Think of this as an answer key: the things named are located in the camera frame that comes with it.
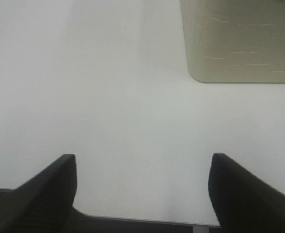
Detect beige storage box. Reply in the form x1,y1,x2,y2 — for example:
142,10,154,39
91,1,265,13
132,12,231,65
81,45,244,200
180,0,285,83

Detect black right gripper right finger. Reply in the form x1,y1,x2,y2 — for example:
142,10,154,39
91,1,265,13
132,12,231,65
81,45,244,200
208,153,285,233

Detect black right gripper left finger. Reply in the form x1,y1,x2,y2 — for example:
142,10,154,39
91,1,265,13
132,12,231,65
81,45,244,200
0,154,77,233

